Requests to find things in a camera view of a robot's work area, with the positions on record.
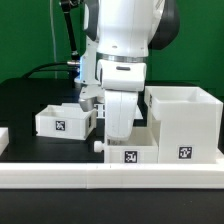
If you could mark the white flat tag plate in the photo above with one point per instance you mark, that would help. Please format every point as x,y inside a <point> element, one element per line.
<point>101,110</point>

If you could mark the white U-shaped fence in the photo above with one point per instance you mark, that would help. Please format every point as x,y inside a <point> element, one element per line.
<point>102,176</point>

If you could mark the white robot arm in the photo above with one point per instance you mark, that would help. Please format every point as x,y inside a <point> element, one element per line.
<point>120,34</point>

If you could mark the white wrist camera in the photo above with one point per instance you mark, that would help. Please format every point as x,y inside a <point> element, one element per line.
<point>90,95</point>

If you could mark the white rear drawer box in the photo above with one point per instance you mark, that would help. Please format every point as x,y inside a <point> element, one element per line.
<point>65,121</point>

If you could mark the white drawer box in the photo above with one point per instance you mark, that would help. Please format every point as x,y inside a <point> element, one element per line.
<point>65,121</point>
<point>141,148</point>

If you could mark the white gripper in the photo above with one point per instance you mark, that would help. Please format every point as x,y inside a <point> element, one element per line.
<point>122,82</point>

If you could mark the white drawer cabinet frame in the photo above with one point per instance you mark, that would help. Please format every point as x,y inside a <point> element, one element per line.
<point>185,122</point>

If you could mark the white front drawer box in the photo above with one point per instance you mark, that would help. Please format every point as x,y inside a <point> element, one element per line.
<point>141,148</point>

